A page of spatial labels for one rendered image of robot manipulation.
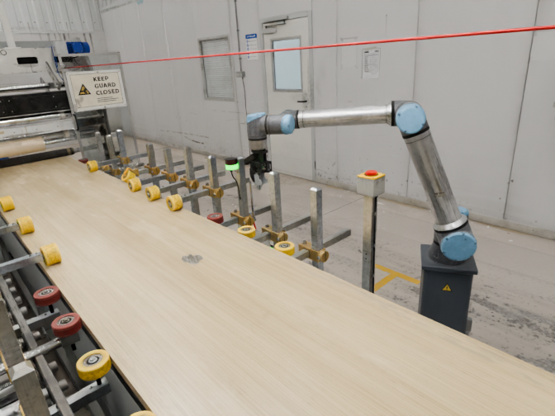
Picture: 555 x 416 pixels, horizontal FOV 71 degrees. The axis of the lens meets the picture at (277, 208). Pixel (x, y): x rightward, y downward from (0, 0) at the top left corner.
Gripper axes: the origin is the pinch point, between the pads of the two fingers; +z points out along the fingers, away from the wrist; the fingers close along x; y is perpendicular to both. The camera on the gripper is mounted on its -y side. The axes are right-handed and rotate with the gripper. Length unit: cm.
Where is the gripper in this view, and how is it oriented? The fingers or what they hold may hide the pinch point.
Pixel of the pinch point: (258, 186)
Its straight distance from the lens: 198.4
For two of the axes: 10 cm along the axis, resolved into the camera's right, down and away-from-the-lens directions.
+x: 7.4, -2.8, 6.2
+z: 0.6, 9.3, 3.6
